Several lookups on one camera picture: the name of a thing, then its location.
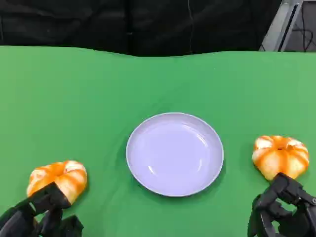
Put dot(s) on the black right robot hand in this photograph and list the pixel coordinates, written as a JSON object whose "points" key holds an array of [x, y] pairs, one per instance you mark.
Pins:
{"points": [[284, 205]]}

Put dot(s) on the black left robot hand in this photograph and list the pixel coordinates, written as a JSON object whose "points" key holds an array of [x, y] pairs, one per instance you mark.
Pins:
{"points": [[47, 197]]}

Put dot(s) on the orange white toy bread roll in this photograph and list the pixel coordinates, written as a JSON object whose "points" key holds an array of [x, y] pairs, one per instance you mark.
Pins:
{"points": [[61, 176], [280, 155]]}

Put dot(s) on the green table cloth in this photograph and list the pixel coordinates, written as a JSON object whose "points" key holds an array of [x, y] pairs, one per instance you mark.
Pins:
{"points": [[74, 103]]}

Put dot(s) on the lilac plate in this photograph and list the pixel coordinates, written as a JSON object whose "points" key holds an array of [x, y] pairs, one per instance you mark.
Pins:
{"points": [[174, 154]]}

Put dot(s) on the black backdrop curtain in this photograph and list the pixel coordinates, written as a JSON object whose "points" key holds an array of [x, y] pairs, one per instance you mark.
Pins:
{"points": [[123, 24]]}

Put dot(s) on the grey metal frame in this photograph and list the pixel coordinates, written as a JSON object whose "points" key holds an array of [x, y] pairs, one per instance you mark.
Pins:
{"points": [[281, 27]]}

